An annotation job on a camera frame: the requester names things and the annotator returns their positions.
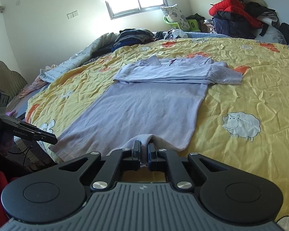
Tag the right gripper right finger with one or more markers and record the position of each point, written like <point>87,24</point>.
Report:
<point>169,163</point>

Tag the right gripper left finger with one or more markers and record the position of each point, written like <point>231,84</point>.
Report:
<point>112,167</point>

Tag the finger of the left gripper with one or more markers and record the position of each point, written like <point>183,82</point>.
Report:
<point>40,135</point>

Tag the lavender long sleeve top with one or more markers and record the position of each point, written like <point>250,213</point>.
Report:
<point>153,100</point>

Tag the folded dark clothes stack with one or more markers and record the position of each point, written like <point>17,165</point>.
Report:
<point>129,37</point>

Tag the person left hand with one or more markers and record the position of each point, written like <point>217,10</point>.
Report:
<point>6,143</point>

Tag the green upholstered headboard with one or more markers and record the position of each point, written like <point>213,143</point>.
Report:
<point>11,82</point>

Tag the pink cloth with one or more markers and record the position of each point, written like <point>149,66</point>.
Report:
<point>38,83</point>

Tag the yellow cartoon print quilt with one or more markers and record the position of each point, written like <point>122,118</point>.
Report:
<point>245,126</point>

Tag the pale grey printed blanket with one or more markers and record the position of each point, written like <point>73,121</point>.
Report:
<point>77,59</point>

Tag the white plastic bag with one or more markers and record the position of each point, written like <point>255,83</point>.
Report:
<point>175,34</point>

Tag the blue knitted blanket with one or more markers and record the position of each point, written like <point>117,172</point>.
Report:
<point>204,35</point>

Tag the green plastic stool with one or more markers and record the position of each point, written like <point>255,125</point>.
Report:
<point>193,25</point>

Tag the floral white pillow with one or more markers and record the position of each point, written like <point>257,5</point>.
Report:
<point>174,14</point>

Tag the dark navy jacket pile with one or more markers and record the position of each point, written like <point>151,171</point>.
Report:
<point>233,25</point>

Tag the red puffer jacket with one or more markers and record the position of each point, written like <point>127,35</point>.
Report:
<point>235,6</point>

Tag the white wall switch plate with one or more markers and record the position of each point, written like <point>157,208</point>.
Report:
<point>72,14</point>

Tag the window with grey frame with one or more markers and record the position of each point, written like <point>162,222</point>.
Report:
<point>122,8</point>

